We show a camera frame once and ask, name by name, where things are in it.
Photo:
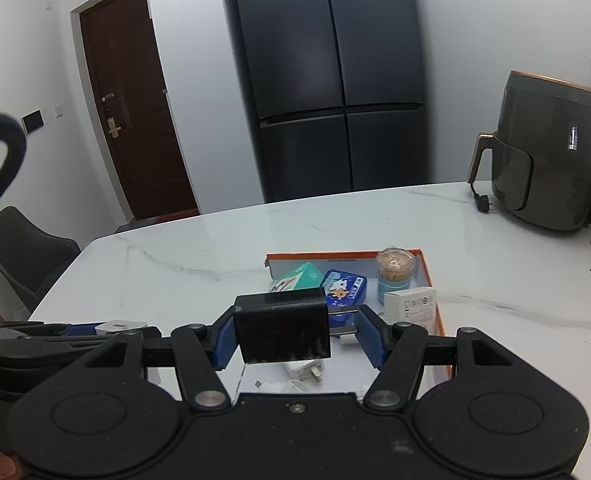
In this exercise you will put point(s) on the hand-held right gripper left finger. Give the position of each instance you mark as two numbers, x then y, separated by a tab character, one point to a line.
223	340

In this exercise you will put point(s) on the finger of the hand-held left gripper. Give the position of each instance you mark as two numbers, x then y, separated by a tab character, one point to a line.
78	330
151	334

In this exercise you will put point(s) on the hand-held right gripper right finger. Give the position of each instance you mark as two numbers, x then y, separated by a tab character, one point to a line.
373	340

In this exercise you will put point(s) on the white cube charger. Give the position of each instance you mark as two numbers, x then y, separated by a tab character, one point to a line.
118	327

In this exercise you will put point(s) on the orange-rimmed cardboard box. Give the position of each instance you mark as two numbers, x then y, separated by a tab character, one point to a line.
345	375

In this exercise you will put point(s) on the small white labelled box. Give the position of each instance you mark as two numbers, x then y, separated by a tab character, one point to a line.
410	302

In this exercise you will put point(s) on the black plug adapter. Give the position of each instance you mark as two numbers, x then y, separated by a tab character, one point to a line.
280	325

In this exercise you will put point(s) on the blue cartoon tin box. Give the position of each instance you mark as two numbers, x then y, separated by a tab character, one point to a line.
343	287

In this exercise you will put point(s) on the clear toothpick jar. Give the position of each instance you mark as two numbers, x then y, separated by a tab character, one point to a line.
395	270

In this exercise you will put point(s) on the white plug-in heater green button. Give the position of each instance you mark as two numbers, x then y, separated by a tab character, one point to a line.
300	370

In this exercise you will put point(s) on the teal and white carton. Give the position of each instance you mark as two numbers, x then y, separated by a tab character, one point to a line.
300	277

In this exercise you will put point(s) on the dark grey chair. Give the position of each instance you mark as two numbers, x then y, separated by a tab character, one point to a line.
20	255

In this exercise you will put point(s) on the black power plug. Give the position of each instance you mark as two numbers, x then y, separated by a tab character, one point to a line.
481	202

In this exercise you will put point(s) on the brass door lock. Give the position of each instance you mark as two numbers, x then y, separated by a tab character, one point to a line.
111	127

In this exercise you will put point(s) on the dark brown door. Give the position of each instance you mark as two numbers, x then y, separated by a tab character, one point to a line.
135	110

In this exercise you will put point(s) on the dark grey air fryer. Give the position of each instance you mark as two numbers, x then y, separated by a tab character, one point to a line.
550	160

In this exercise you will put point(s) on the dark grey refrigerator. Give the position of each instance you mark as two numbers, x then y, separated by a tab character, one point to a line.
325	60

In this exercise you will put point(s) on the dark wall panel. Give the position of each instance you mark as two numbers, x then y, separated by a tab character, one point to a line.
33	121

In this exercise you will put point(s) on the white wall switch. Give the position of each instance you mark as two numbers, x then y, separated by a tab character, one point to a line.
59	110

